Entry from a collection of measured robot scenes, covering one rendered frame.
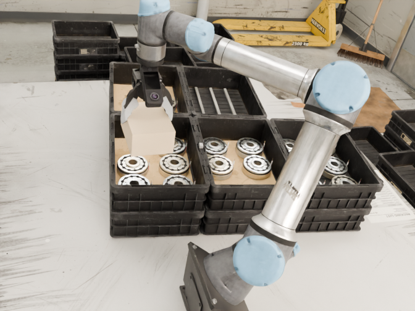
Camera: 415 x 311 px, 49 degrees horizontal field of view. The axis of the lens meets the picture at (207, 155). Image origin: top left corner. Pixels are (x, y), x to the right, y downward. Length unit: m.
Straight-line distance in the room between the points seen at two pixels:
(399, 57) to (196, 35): 4.00
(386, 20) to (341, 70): 4.21
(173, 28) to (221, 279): 0.64
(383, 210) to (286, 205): 0.93
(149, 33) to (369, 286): 1.04
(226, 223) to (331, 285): 0.39
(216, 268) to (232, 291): 0.07
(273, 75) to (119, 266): 0.73
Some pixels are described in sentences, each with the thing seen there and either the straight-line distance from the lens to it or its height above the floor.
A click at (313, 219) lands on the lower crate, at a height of 0.77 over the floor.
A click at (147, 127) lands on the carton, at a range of 1.26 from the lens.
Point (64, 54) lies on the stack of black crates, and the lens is 3.05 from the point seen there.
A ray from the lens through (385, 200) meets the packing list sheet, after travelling 1.97.
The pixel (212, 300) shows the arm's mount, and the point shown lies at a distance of 1.15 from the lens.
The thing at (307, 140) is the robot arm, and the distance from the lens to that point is 1.02.
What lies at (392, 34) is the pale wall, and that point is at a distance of 5.13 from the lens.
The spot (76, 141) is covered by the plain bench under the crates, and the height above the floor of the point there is 0.70.
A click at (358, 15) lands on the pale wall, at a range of 5.56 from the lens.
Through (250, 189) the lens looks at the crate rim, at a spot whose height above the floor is 0.92.
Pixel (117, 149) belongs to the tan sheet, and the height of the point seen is 0.83.
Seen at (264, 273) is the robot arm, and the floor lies 1.05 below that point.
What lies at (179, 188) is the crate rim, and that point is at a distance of 1.37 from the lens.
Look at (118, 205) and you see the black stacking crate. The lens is 1.41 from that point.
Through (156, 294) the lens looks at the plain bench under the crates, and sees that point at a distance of 1.39.
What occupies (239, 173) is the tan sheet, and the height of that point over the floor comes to 0.83.
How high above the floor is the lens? 1.83
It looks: 37 degrees down
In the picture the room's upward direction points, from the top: 11 degrees clockwise
